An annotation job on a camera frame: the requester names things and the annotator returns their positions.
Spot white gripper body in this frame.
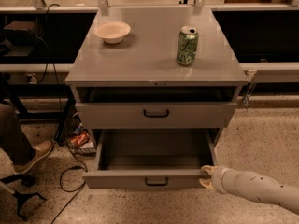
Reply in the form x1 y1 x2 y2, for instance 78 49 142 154
210 166 228 194

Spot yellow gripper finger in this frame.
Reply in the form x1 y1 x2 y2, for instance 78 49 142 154
199 178 214 190
201 165 216 175

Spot grey drawer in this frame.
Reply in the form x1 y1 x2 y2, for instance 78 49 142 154
83 129 216 189
76 102 236 129

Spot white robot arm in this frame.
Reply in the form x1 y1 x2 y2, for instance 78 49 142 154
199 165 299 215

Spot grey top drawer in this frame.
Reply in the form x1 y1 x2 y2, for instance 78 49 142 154
76 102 236 129

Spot grey drawer cabinet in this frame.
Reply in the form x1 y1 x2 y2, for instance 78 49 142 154
66 7 247 143

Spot green soda can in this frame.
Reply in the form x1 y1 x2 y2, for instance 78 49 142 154
177 26 199 66

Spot orange snack bag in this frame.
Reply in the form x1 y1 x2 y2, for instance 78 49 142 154
70 132 90 148

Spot black table leg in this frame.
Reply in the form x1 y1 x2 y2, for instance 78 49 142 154
54 98 75 144

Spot tan shoe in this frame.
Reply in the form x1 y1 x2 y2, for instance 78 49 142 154
13 140 53 175

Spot white bowl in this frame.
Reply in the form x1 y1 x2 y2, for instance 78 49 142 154
93 21 131 44

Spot black office chair base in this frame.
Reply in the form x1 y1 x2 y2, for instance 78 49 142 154
0 173 49 221

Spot person leg brown trousers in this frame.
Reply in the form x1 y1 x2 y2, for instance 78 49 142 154
0 104 36 165

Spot black floor cable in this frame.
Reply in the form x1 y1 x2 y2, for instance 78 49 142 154
35 3 89 224

